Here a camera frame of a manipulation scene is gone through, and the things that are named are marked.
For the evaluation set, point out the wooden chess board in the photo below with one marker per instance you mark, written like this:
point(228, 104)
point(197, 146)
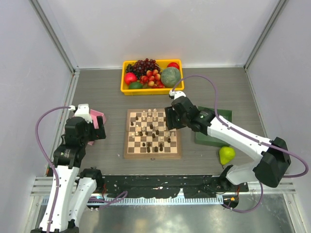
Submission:
point(147, 136)

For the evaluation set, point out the yellow plastic fruit bin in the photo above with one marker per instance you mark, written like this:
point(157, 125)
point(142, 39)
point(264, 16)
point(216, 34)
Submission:
point(151, 91)

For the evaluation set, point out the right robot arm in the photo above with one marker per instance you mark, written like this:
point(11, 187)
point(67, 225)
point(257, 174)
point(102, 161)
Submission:
point(270, 157)

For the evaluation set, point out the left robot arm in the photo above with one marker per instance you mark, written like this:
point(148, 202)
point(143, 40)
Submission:
point(71, 187)

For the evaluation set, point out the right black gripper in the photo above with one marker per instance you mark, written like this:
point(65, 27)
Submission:
point(171, 124)

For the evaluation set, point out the dark grape bunch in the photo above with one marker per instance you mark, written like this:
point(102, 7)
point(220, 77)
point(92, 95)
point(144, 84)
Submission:
point(140, 67)

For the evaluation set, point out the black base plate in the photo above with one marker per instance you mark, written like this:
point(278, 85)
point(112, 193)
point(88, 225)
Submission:
point(166, 186)

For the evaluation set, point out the green lime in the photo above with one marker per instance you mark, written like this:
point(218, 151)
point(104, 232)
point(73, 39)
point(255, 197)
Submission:
point(135, 85)

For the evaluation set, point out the red apple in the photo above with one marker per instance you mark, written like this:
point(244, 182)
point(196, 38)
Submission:
point(129, 78)

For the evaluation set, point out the red tomato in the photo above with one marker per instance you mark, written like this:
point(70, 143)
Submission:
point(174, 64)

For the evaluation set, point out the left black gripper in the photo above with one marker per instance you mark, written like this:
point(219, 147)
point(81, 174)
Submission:
point(96, 133)

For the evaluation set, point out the green melon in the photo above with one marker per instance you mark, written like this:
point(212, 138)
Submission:
point(170, 77)

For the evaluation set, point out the pink plastic box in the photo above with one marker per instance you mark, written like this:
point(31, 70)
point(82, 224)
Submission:
point(94, 115)

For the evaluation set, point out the green pear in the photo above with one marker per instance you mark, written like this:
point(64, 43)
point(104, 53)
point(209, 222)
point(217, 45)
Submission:
point(226, 154)

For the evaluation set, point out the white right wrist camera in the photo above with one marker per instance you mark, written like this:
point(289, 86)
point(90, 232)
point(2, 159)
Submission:
point(173, 94)

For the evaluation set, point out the green tray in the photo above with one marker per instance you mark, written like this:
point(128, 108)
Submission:
point(207, 140)

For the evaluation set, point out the red cherry cluster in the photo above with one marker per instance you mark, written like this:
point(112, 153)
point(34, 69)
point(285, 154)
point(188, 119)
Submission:
point(152, 79)

